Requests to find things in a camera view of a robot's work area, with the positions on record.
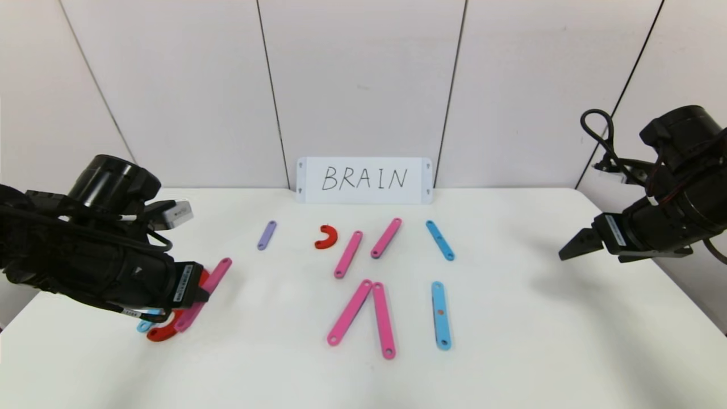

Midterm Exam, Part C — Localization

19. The large red arc piece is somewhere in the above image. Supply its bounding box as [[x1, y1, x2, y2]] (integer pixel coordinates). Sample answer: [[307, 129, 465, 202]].
[[147, 310, 185, 343]]

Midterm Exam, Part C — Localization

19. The blue bar with three holes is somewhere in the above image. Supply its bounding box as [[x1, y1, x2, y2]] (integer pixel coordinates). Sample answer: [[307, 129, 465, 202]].
[[431, 281, 453, 351]]

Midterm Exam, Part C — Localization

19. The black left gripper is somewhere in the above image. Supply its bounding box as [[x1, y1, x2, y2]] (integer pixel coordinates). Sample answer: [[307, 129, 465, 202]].
[[119, 251, 210, 320]]

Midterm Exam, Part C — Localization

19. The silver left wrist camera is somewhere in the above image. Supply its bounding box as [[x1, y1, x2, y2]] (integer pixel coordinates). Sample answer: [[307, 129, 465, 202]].
[[161, 200, 194, 231]]

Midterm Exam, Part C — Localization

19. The looped black cable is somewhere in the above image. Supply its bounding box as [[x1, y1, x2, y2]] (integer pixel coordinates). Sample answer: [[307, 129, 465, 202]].
[[580, 109, 642, 177]]

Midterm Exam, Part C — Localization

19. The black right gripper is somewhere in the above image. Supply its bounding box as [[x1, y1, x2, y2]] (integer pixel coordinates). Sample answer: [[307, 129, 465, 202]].
[[558, 196, 684, 261]]

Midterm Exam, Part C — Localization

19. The short purple flat bar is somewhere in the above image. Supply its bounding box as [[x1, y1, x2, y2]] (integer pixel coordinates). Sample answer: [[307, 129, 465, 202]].
[[257, 220, 277, 251]]

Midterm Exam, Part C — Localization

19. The white BRAIN sign card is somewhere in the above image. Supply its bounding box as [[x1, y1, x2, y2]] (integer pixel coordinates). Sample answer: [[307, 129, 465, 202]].
[[296, 157, 433, 205]]

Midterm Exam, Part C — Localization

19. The short blue flat bar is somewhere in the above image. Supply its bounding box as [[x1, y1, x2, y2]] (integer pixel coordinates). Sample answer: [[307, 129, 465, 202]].
[[426, 220, 455, 262]]

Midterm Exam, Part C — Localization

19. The pink bar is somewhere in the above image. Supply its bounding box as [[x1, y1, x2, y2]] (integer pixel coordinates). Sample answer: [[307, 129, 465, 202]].
[[327, 279, 373, 347], [173, 257, 232, 333], [372, 282, 396, 360], [334, 230, 363, 279], [371, 218, 403, 260]]

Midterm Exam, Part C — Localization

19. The small red arc piece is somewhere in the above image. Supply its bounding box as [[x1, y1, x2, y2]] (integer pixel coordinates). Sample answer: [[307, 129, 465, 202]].
[[314, 225, 339, 251]]

